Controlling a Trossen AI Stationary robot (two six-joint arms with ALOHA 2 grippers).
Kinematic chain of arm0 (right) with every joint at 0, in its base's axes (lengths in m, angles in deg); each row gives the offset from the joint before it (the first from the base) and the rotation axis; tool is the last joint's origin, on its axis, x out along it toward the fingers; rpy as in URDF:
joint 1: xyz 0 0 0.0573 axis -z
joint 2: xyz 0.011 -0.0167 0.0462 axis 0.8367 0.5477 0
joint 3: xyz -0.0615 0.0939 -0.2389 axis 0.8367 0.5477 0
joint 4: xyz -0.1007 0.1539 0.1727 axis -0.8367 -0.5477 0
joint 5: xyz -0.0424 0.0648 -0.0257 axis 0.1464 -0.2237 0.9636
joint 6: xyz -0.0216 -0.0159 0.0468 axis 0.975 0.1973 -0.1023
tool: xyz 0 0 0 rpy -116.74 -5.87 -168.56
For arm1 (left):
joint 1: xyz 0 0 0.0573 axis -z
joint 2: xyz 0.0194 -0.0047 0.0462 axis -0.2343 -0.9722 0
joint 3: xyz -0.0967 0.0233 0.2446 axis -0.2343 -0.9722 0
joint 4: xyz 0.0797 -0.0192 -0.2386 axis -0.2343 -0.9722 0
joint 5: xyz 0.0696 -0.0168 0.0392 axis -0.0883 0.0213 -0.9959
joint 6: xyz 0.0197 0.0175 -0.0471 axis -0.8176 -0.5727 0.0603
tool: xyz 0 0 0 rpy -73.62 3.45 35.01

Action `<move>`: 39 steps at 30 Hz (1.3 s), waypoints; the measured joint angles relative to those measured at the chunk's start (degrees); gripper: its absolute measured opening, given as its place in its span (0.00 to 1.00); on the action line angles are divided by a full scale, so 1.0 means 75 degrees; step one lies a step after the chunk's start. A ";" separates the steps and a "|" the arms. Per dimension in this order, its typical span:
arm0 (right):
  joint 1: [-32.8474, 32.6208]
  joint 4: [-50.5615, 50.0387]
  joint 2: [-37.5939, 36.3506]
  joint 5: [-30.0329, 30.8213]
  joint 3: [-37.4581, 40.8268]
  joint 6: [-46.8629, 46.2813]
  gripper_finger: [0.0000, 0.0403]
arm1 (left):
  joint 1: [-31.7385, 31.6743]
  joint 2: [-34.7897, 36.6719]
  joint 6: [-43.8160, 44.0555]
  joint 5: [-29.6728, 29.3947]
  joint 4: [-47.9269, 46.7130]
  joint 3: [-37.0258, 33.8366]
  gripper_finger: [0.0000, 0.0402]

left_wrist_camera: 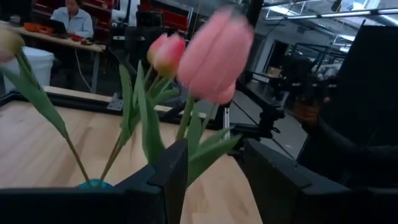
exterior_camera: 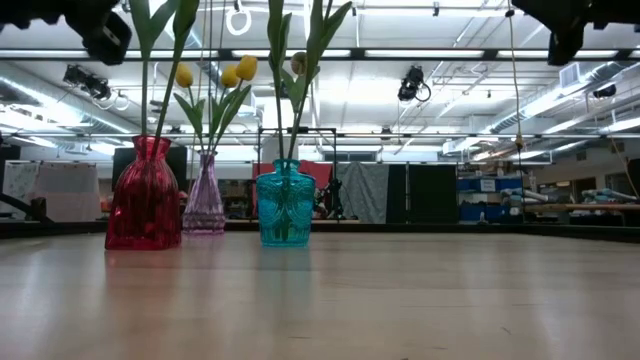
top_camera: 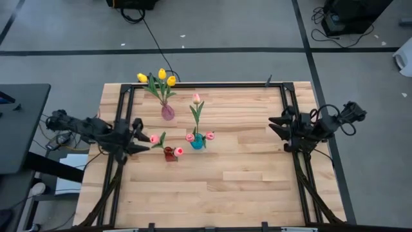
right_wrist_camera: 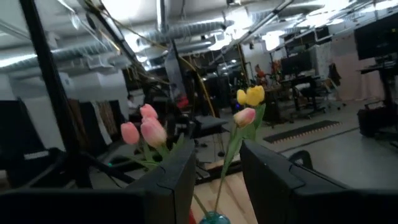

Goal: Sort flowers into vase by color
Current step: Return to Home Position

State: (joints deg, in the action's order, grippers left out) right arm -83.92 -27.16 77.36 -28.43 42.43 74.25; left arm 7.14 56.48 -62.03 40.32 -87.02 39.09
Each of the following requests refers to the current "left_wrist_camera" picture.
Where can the red storage shelf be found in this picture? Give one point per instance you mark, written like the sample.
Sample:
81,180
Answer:
174,20

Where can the white bin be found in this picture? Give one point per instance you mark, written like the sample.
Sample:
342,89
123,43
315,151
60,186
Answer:
40,67

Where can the blue glass vase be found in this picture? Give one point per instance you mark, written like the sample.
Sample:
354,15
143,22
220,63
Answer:
94,184

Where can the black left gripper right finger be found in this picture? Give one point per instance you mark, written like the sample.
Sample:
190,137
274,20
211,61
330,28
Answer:
280,199

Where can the black office chair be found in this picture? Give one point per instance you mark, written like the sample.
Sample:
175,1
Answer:
140,40

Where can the pink tulip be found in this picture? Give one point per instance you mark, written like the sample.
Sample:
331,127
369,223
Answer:
170,57
224,96
214,53
37,96
153,46

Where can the black table frame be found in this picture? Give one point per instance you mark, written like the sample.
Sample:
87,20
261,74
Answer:
62,102

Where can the person's hand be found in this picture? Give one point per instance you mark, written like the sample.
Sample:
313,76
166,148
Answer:
308,115

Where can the person's forearm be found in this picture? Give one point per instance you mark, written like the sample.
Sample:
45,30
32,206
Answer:
342,152

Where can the silver corner bracket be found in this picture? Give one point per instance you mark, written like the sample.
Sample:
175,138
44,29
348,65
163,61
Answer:
115,102

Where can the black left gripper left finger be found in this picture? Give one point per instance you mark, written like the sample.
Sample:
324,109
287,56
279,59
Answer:
93,208

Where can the person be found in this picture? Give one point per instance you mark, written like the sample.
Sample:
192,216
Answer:
74,21

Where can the black laptop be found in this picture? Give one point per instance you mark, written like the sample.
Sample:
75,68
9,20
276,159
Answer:
57,27

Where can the silver aluminium bracket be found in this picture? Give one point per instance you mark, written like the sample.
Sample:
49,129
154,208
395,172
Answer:
226,123

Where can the orange tool case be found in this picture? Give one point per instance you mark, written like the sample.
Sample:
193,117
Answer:
37,28

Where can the wooden desk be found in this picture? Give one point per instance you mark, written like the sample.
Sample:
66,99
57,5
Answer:
90,47

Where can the ceiling light strip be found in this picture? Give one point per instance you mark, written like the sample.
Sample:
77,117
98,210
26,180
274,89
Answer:
342,14

